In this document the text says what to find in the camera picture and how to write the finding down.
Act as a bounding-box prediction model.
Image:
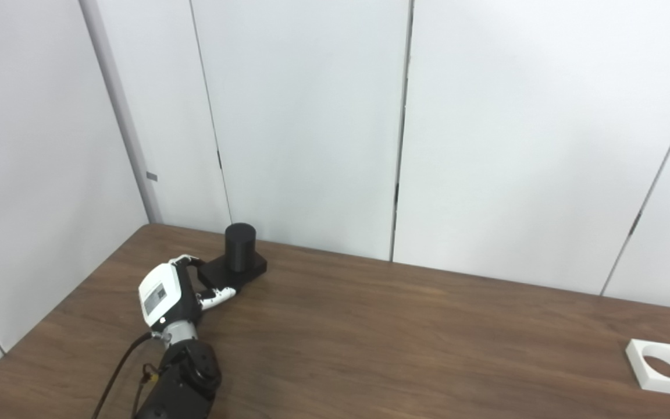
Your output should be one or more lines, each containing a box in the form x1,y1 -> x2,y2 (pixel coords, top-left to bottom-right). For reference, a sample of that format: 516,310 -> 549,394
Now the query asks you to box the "black peg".
197,223 -> 268,292

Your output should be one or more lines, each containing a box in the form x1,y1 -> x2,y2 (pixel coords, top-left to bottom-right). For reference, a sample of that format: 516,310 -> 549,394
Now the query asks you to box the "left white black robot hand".
138,254 -> 238,333

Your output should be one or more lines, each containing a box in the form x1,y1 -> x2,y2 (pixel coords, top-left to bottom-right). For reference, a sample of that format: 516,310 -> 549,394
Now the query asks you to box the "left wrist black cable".
92,332 -> 155,419

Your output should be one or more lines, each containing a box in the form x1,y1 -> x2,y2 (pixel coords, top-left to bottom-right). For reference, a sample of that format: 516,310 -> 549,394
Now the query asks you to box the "white square piece with hole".
625,339 -> 670,399

